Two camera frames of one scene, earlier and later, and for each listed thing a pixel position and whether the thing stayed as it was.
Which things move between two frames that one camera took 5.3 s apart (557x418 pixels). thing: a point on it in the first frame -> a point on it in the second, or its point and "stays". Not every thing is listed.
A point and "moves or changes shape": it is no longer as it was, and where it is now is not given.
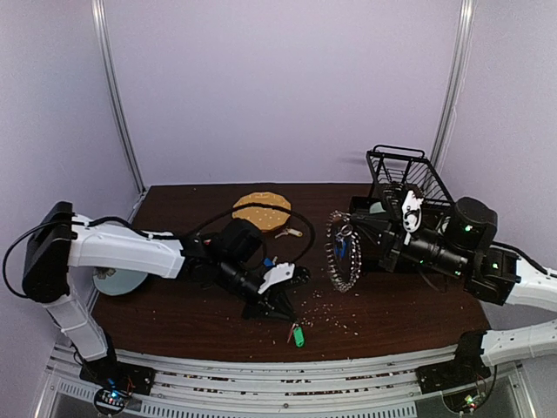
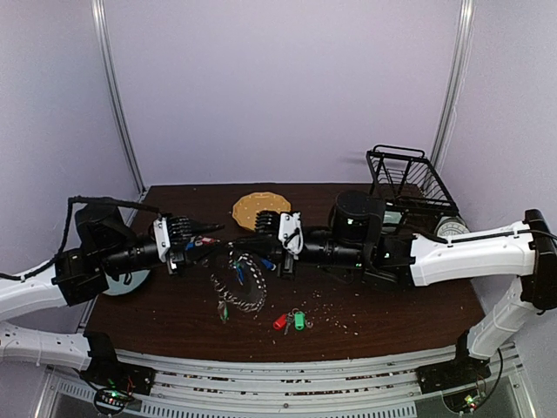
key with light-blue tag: (270, 262) stays
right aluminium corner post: (461, 62) stays
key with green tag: (298, 333) -> (299, 320)
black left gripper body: (269, 292) -> (177, 245)
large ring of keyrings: (343, 286) moves or changes shape
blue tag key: (340, 246) moves or changes shape
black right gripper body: (390, 251) -> (284, 251)
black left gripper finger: (265, 308) -> (199, 227)
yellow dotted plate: (264, 219) stays
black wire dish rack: (407, 165) stays
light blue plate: (120, 281) stays
